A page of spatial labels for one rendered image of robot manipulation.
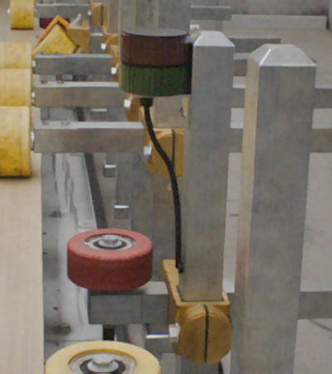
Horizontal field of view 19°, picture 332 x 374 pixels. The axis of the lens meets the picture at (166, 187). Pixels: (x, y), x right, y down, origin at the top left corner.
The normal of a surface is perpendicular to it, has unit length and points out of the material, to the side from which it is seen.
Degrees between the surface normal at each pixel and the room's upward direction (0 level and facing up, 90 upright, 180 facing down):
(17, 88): 57
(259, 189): 90
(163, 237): 90
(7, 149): 87
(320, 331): 0
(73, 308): 0
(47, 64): 90
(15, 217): 0
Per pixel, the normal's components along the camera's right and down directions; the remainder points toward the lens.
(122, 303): 0.12, 0.29
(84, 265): -0.49, 0.23
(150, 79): -0.09, 0.28
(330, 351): 0.04, -0.96
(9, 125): 0.11, -0.35
